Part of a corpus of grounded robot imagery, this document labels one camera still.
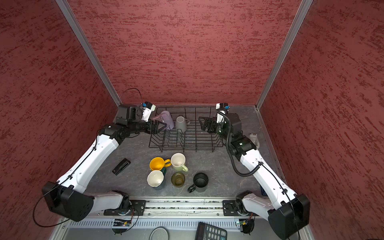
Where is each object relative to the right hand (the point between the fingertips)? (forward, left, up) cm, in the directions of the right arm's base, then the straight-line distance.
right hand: (205, 121), depth 74 cm
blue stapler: (-27, -31, -30) cm, 51 cm away
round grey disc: (-44, +23, -29) cm, 57 cm away
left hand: (-1, +23, -3) cm, 24 cm away
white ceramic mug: (+13, +14, -17) cm, 25 cm away
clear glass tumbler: (-3, +21, +1) cm, 22 cm away
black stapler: (-13, +49, -25) cm, 57 cm away
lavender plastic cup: (+12, +23, -13) cm, 29 cm away
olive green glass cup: (-20, +16, -28) cm, 38 cm away
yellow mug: (-11, +28, -25) cm, 39 cm away
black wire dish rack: (+8, +6, -29) cm, 30 cm away
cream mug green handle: (-9, +16, -26) cm, 32 cm away
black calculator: (-44, +1, -27) cm, 51 cm away
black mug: (-21, +3, -28) cm, 35 cm away
